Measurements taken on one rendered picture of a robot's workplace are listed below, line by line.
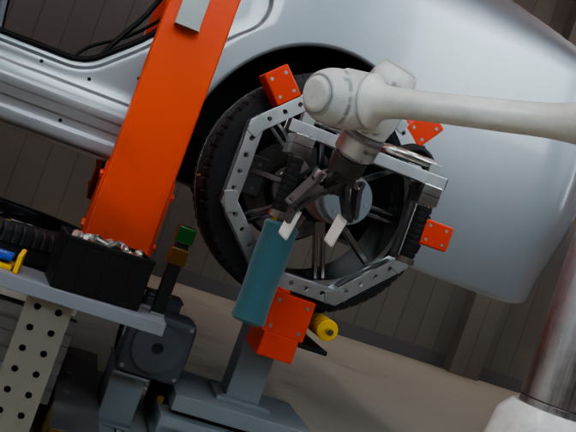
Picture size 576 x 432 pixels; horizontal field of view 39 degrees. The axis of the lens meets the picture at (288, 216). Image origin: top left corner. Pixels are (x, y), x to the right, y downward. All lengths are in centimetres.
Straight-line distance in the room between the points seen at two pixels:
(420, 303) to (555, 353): 605
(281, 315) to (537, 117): 93
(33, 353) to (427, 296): 571
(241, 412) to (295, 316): 30
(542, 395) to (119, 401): 132
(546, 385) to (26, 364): 109
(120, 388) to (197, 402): 21
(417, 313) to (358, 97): 586
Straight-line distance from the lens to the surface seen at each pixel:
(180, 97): 201
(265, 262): 201
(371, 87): 151
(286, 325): 217
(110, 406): 230
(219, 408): 225
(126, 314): 181
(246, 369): 234
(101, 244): 180
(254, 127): 211
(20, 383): 188
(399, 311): 722
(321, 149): 226
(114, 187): 199
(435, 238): 227
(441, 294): 737
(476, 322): 742
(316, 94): 150
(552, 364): 126
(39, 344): 186
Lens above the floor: 75
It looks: level
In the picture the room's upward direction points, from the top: 20 degrees clockwise
